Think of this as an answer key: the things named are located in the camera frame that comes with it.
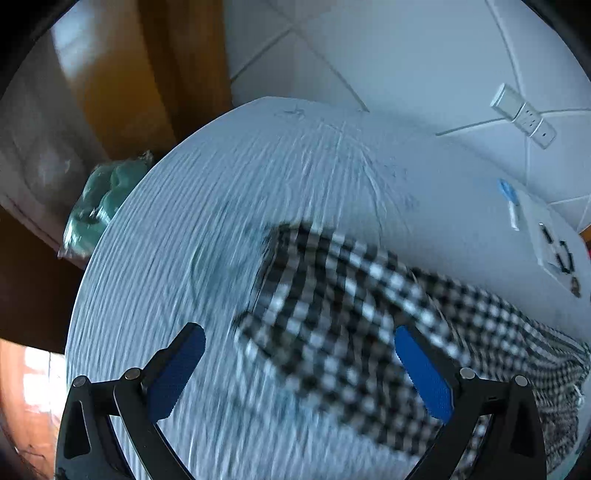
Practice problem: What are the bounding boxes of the white padded headboard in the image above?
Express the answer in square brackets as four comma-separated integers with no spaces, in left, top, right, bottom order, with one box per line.
[224,0,591,232]

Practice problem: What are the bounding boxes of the blue handled scissors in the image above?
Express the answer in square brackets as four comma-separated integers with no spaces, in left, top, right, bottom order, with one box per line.
[497,179,522,232]

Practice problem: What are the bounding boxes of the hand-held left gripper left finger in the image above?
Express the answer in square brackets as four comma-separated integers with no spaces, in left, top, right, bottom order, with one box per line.
[55,322,207,480]

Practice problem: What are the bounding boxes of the wooden headboard frame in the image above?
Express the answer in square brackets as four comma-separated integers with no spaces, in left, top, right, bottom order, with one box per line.
[74,0,232,158]

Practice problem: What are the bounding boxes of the white wall switch panel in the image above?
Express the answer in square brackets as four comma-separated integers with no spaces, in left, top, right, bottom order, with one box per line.
[531,120,557,150]
[490,83,526,122]

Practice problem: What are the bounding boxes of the white paper sheet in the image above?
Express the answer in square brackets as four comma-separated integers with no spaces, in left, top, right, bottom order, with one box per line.
[512,189,591,297]

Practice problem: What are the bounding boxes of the white wall socket panel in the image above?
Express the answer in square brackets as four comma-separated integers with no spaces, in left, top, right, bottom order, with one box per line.
[512,102,544,137]

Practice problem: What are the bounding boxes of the black and white checkered shirt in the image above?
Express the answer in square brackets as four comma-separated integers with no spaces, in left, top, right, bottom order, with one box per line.
[235,222,591,480]

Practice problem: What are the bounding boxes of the black cord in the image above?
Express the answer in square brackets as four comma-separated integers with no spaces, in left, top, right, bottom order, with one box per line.
[555,240,574,274]

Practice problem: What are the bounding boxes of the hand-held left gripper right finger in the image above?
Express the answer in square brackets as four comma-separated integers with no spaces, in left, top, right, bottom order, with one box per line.
[393,324,555,480]

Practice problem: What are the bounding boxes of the green plastic bag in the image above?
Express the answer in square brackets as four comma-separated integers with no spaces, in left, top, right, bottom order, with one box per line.
[58,150,154,259]

